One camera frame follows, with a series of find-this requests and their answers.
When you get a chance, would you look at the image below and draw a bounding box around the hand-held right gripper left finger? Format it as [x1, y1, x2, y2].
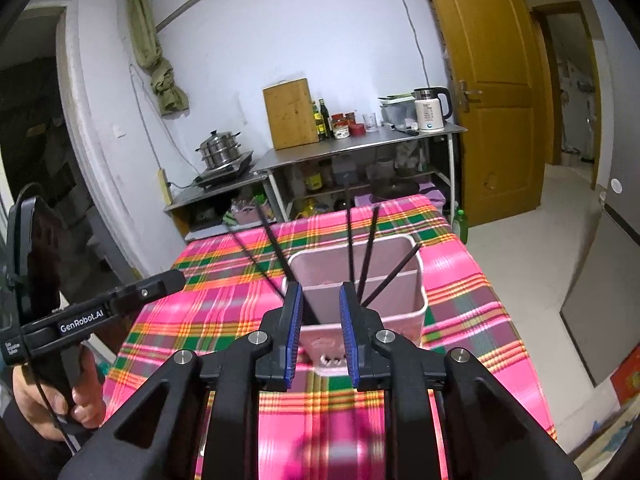
[57, 280, 303, 480]

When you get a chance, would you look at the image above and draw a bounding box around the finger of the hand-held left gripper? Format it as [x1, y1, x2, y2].
[107, 269, 187, 317]

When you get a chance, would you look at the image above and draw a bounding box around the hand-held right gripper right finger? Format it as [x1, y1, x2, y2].
[339, 281, 583, 480]

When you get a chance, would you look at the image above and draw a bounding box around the pink plastic utensil holder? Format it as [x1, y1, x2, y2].
[282, 234, 428, 377]

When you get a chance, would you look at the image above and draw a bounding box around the long black chopstick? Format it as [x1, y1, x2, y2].
[357, 205, 381, 299]
[362, 243, 422, 307]
[345, 184, 356, 287]
[256, 203, 296, 286]
[227, 229, 284, 295]

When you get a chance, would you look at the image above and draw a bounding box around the person's left hand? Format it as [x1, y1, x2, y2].
[12, 347, 107, 441]

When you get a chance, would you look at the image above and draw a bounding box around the pink plaid tablecloth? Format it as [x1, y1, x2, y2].
[100, 195, 558, 480]

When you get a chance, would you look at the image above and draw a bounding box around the low metal shelf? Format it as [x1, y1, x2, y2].
[162, 170, 277, 242]

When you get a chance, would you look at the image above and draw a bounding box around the black induction cooker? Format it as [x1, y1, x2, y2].
[192, 151, 256, 189]

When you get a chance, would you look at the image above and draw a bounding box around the steel steamer pot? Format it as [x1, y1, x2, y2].
[196, 130, 245, 169]

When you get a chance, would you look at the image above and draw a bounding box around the metal kitchen table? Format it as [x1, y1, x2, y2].
[252, 122, 468, 222]

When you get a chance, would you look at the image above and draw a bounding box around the wooden cutting board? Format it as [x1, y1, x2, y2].
[262, 77, 321, 151]

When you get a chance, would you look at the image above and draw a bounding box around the clear plastic food container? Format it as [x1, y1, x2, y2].
[378, 94, 419, 129]

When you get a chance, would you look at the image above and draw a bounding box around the green knotted curtain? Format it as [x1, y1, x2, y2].
[126, 0, 190, 117]

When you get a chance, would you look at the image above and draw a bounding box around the white electric kettle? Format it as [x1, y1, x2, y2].
[412, 86, 454, 135]

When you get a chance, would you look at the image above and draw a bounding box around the grey refrigerator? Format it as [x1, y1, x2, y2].
[559, 0, 640, 387]

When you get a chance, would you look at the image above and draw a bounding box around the yellow wooden door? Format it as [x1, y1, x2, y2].
[417, 0, 548, 227]

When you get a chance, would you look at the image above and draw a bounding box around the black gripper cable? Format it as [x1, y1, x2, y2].
[27, 355, 77, 453]

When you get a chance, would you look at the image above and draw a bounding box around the thin wall cable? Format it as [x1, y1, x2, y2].
[386, 0, 432, 89]

